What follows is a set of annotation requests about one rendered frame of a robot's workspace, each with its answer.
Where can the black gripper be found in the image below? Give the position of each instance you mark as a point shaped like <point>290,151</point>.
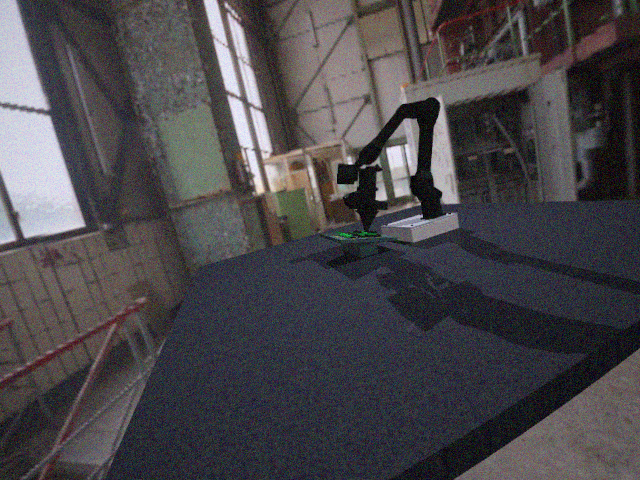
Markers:
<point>368,210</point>

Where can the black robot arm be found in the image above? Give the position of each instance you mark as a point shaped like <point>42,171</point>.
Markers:
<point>426,112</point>

